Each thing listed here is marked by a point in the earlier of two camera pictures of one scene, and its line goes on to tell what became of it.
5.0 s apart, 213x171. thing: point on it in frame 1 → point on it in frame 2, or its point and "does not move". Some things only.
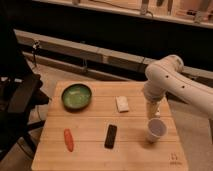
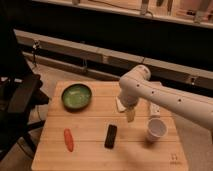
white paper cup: [156, 128] does not move
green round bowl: [76, 96] does not move
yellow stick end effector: [152, 107] → [130, 114]
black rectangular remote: [110, 136] does not move
